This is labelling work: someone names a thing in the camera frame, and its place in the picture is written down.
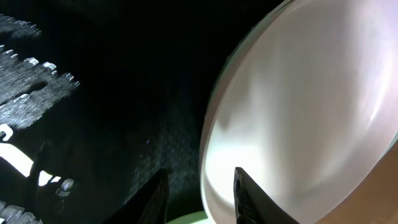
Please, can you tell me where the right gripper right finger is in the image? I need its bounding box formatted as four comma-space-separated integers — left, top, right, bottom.
234, 167, 299, 224

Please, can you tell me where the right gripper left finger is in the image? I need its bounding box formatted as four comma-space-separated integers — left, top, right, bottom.
103, 169, 169, 224

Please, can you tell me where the mint green plate lower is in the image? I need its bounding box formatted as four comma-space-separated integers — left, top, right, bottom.
167, 211, 214, 224

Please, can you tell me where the white plate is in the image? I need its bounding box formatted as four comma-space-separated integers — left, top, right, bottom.
200, 0, 397, 223

